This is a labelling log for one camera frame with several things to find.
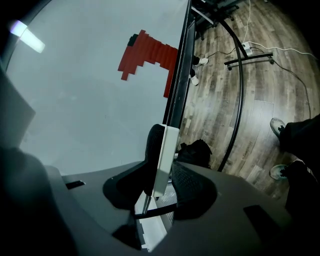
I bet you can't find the person's white shoe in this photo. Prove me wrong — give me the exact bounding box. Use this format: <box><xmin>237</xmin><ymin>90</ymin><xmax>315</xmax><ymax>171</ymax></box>
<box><xmin>269</xmin><ymin>163</ymin><xmax>288</xmax><ymax>181</ymax></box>
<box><xmin>270</xmin><ymin>117</ymin><xmax>287</xmax><ymax>140</ymax></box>

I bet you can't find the black cable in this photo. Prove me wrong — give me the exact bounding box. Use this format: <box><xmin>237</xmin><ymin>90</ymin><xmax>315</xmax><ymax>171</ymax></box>
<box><xmin>206</xmin><ymin>48</ymin><xmax>242</xmax><ymax>60</ymax></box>
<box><xmin>249</xmin><ymin>46</ymin><xmax>313</xmax><ymax>120</ymax></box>

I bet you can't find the large black-framed whiteboard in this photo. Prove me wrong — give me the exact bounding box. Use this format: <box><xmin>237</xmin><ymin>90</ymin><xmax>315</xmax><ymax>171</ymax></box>
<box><xmin>4</xmin><ymin>0</ymin><xmax>198</xmax><ymax>218</ymax></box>

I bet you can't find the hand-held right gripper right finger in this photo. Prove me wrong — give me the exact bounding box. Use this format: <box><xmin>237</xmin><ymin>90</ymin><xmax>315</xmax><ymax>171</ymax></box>
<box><xmin>154</xmin><ymin>161</ymin><xmax>301</xmax><ymax>256</ymax></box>

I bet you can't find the black wheeled frame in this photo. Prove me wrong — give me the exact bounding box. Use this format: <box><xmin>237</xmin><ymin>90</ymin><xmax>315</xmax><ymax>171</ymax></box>
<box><xmin>191</xmin><ymin>0</ymin><xmax>241</xmax><ymax>42</ymax></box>

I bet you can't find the red magnetic strip patch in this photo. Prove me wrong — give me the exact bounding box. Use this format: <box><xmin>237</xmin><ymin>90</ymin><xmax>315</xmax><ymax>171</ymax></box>
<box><xmin>117</xmin><ymin>29</ymin><xmax>180</xmax><ymax>99</ymax></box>

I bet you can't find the small black magnet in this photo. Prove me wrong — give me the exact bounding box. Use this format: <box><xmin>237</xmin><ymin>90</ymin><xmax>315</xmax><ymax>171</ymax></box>
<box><xmin>127</xmin><ymin>33</ymin><xmax>139</xmax><ymax>48</ymax></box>

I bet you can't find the black and white whiteboard eraser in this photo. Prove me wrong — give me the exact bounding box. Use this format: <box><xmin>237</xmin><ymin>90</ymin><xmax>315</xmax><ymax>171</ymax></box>
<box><xmin>144</xmin><ymin>123</ymin><xmax>180</xmax><ymax>200</ymax></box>

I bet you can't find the person in black trousers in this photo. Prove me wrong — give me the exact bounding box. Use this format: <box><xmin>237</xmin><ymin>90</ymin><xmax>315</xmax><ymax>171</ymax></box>
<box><xmin>278</xmin><ymin>115</ymin><xmax>320</xmax><ymax>226</ymax></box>

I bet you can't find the white cable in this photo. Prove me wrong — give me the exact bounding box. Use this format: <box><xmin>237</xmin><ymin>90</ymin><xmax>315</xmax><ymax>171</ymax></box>
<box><xmin>242</xmin><ymin>0</ymin><xmax>252</xmax><ymax>45</ymax></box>
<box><xmin>251</xmin><ymin>45</ymin><xmax>320</xmax><ymax>61</ymax></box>

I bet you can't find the white power strip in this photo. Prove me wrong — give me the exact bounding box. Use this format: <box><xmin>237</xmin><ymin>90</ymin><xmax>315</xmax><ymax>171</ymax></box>
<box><xmin>241</xmin><ymin>41</ymin><xmax>253</xmax><ymax>56</ymax></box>

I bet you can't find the grey handbag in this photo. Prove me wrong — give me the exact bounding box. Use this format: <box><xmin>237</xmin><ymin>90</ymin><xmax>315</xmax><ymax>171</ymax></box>
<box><xmin>177</xmin><ymin>139</ymin><xmax>213</xmax><ymax>170</ymax></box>

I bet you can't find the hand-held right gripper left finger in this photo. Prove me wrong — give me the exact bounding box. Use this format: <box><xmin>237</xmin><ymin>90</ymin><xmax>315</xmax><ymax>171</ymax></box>
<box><xmin>61</xmin><ymin>159</ymin><xmax>149</xmax><ymax>256</ymax></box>

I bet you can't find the black wheeled stand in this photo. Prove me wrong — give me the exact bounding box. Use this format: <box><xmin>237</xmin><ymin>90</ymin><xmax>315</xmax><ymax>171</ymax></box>
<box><xmin>217</xmin><ymin>14</ymin><xmax>275</xmax><ymax>173</ymax></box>

